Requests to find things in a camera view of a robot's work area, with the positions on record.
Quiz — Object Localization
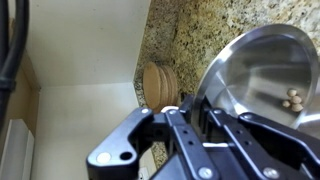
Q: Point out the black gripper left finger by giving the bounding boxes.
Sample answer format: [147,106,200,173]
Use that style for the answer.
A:
[85,94,219,180]

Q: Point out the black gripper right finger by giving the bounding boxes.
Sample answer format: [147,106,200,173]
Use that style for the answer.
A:
[199,99,320,180]

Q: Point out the chickpeas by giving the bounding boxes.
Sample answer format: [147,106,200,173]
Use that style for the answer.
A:
[281,88,305,114]

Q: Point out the steel bowl holding chickpeas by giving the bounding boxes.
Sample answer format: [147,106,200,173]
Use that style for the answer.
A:
[191,23,320,140]

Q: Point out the stack of round wooden trivets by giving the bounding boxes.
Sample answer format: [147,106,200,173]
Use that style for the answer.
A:
[142,61,180,115]

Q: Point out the wooden upper cabinet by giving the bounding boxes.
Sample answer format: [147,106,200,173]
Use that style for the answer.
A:
[5,18,43,134]

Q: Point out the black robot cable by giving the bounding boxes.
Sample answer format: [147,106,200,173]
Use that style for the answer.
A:
[0,0,10,71]
[0,0,31,133]

